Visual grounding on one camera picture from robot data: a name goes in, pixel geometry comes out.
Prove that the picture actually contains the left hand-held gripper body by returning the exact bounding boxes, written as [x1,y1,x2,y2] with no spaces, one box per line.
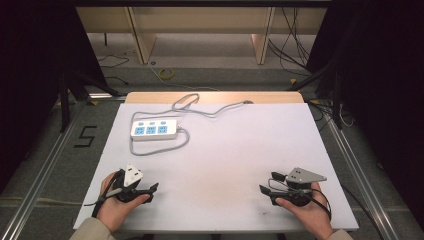
[112,163,148,204]

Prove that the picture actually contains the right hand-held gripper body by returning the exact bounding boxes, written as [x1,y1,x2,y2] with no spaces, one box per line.
[270,166,328,208]

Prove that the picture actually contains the person's left hand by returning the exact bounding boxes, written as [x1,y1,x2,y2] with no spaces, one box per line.
[96,171,151,234]

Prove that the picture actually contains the person's right hand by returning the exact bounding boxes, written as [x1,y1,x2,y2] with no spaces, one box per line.
[275,191,335,240]

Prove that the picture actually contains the white power strip blue sockets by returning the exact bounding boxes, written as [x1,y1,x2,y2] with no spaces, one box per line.
[130,118,179,142]

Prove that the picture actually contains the white foam board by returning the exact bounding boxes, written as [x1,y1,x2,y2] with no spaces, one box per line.
[72,102,360,233]

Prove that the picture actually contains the black metal stand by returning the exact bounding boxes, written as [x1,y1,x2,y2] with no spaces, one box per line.
[58,70,122,133]
[287,62,345,130]

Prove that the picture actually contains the yellow tape roll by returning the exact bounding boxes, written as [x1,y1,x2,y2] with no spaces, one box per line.
[157,67,176,81]

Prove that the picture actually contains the black curtain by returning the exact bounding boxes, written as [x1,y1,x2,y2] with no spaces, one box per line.
[305,0,424,232]
[0,0,108,195]

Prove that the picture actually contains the light wooden desk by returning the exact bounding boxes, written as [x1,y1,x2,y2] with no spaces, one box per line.
[75,6,328,66]

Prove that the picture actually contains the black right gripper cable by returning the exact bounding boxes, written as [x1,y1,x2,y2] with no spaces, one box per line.
[310,188,333,222]

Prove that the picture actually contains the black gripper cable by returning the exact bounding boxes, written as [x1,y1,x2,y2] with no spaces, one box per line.
[83,169,125,219]
[310,188,333,222]

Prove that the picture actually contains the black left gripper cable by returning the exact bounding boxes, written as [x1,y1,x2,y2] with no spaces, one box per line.
[83,169,125,219]

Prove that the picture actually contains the metal floor rail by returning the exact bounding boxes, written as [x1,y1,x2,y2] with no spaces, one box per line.
[0,99,88,240]
[325,113,402,240]

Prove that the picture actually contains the grey power strip cable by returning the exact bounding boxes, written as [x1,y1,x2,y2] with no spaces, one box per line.
[128,93,248,157]

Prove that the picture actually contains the tangle of thin cables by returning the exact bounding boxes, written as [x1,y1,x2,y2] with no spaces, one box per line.
[307,97,355,132]

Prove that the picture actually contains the white floor cable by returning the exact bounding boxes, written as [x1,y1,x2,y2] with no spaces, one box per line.
[147,62,222,92]

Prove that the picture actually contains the thin black floor cable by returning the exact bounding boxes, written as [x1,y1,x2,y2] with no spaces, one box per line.
[97,53,131,86]

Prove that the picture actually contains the bundle of black cables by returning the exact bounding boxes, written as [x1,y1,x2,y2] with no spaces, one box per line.
[267,7,312,73]

